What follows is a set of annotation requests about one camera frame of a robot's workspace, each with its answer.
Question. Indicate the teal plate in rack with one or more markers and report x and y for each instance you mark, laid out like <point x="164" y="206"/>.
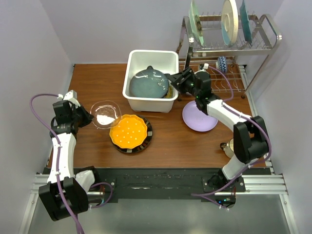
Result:
<point x="245" y="23"/>

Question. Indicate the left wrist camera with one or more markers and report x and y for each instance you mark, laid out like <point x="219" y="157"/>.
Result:
<point x="70" y="96"/>

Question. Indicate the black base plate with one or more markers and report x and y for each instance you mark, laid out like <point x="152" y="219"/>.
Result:
<point x="132" y="184"/>

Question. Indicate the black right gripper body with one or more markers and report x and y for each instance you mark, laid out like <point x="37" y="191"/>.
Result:
<point x="188" y="84"/>

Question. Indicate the black gold striped plate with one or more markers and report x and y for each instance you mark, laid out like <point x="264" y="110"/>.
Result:
<point x="144" y="144"/>

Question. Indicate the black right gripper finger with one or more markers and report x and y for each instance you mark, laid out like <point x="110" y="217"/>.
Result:
<point x="176" y="79"/>
<point x="179" y="87"/>

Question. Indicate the grey blue ceramic plate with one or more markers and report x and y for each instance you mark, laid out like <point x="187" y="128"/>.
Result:
<point x="149" y="83"/>

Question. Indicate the lavender plate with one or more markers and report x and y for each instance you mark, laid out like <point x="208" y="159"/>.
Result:
<point x="196" y="119"/>

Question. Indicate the clear glass plate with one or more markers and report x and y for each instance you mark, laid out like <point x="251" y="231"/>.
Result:
<point x="106" y="114"/>

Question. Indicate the metal dish rack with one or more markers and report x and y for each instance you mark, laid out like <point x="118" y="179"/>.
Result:
<point x="266" y="38"/>

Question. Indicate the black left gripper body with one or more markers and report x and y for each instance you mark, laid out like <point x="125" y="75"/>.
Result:
<point x="74" y="116"/>

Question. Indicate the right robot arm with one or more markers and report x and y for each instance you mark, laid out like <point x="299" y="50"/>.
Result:
<point x="251" y="140"/>

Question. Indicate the aluminium frame rail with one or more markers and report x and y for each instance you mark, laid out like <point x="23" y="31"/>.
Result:
<point x="264" y="208"/>

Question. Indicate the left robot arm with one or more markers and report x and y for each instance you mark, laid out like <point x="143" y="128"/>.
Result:
<point x="63" y="165"/>

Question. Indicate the woven bamboo plate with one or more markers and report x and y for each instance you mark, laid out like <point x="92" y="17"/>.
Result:
<point x="169" y="93"/>

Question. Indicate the orange polka dot plate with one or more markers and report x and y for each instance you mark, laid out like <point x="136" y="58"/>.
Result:
<point x="129" y="133"/>

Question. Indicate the cream blue spiral plate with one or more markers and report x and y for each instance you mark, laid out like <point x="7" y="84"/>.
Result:
<point x="229" y="22"/>

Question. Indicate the blue zigzag bowl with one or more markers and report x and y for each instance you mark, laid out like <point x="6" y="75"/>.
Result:
<point x="221" y="64"/>

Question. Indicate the mint plate in rack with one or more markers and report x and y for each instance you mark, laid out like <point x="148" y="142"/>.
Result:
<point x="195" y="22"/>

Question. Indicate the cream ceramic mug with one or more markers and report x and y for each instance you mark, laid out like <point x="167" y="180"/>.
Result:
<point x="228" y="148"/>

